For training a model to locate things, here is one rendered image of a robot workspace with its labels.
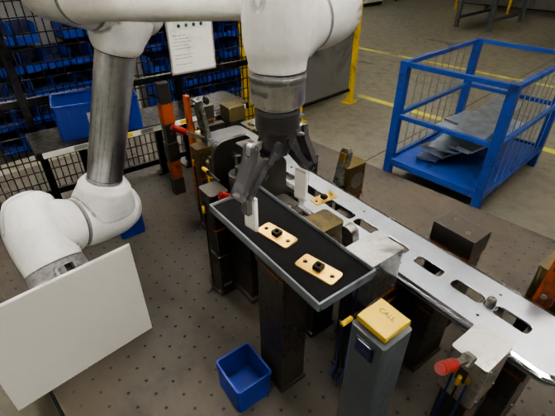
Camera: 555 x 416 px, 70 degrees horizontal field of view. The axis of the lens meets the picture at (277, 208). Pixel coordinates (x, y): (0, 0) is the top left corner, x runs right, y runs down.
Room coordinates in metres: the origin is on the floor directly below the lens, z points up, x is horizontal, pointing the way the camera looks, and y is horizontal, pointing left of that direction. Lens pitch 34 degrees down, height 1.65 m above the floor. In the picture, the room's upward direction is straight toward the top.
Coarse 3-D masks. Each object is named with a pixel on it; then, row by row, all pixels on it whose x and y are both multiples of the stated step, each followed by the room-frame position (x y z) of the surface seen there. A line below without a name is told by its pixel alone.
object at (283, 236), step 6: (270, 228) 0.65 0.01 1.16; (276, 228) 0.63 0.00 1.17; (264, 234) 0.62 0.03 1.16; (270, 234) 0.62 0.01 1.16; (276, 234) 0.62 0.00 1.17; (282, 234) 0.62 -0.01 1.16; (288, 234) 0.62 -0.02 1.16; (276, 240) 0.61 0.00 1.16; (282, 240) 0.61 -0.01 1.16; (294, 240) 0.61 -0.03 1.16; (282, 246) 0.59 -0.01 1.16; (288, 246) 0.59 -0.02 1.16
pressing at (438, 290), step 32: (224, 128) 1.55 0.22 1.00; (288, 160) 1.26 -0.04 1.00; (320, 192) 1.05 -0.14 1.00; (384, 224) 0.88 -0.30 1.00; (416, 256) 0.75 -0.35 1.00; (448, 256) 0.75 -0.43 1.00; (416, 288) 0.63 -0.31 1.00; (448, 288) 0.64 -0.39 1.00; (480, 288) 0.64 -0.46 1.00; (480, 320) 0.54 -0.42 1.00; (544, 320) 0.54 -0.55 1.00; (512, 352) 0.46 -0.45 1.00; (544, 352) 0.47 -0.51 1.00; (544, 384) 0.41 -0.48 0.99
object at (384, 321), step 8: (376, 304) 0.45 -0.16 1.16; (384, 304) 0.45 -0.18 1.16; (368, 312) 0.43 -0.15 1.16; (376, 312) 0.43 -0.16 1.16; (384, 312) 0.43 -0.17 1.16; (392, 312) 0.43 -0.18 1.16; (360, 320) 0.42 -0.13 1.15; (368, 320) 0.41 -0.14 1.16; (376, 320) 0.41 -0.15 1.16; (384, 320) 0.41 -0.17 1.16; (392, 320) 0.41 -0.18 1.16; (400, 320) 0.41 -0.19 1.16; (408, 320) 0.41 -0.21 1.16; (368, 328) 0.40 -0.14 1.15; (376, 328) 0.40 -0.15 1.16; (384, 328) 0.40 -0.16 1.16; (392, 328) 0.40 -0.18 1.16; (400, 328) 0.40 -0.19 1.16; (384, 336) 0.38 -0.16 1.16; (392, 336) 0.39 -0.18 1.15
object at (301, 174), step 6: (300, 168) 0.67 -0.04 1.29; (300, 174) 0.67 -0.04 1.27; (306, 174) 0.66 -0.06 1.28; (300, 180) 0.67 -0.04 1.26; (306, 180) 0.66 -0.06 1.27; (300, 186) 0.67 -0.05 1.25; (306, 186) 0.66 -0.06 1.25; (294, 192) 0.68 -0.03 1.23; (300, 192) 0.67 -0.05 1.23; (306, 192) 0.67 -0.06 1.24; (300, 198) 0.67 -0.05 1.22; (306, 198) 0.67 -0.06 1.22
